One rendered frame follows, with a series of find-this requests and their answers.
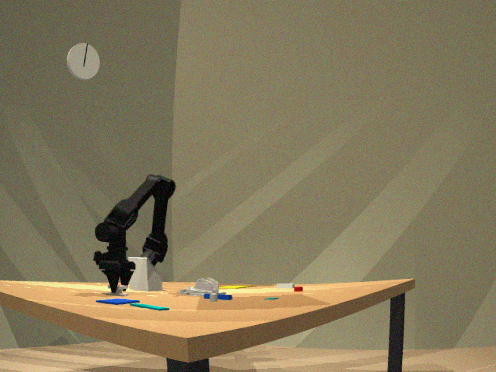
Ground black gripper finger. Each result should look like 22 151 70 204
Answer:
101 270 121 293
120 270 135 292

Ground blue flat plate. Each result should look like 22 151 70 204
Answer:
96 298 140 305

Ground teal flat bar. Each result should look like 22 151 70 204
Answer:
129 303 169 311

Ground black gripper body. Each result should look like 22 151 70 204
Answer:
99 243 136 271

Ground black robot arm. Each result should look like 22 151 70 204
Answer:
93 174 175 266

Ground blue rectangular bar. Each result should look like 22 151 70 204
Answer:
203 294 232 300

